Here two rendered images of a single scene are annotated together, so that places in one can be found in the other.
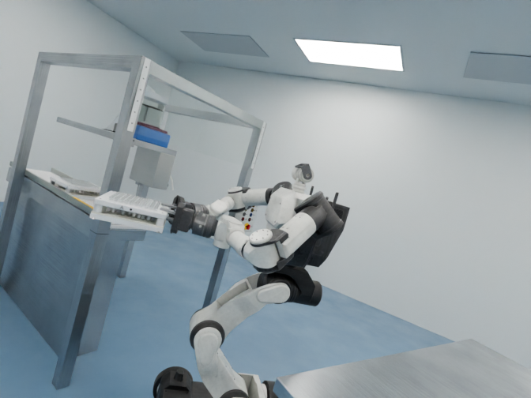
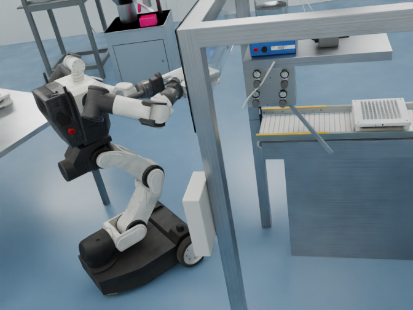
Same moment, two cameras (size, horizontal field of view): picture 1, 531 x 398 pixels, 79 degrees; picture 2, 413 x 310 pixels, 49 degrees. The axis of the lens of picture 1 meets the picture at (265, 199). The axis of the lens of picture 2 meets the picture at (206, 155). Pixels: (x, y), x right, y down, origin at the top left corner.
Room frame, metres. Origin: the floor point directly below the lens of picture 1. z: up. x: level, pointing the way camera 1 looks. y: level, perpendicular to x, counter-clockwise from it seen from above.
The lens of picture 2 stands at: (3.59, -0.21, 2.03)
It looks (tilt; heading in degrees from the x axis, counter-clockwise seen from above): 32 degrees down; 164
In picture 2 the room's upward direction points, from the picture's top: 10 degrees counter-clockwise
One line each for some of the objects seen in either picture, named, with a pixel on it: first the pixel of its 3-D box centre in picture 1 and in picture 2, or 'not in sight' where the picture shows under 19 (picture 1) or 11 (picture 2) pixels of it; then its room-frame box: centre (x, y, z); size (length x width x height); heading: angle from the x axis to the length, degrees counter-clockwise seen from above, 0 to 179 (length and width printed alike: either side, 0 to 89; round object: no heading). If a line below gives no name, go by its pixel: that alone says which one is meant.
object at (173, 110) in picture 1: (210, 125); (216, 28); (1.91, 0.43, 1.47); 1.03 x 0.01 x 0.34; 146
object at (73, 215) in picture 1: (69, 200); (396, 133); (2.06, 1.23, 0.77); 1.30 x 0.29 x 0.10; 56
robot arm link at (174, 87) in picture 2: (186, 211); (173, 92); (1.40, 0.32, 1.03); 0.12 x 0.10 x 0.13; 137
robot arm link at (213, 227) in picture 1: (219, 230); (134, 95); (1.25, 0.14, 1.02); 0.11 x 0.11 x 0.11; 7
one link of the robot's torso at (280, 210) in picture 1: (302, 224); (75, 108); (1.42, -0.19, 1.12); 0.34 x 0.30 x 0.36; 15
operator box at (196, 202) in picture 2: (246, 213); (201, 213); (2.34, 0.10, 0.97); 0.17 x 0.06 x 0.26; 146
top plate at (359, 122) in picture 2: (79, 185); (380, 112); (2.02, 1.16, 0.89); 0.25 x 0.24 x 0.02; 146
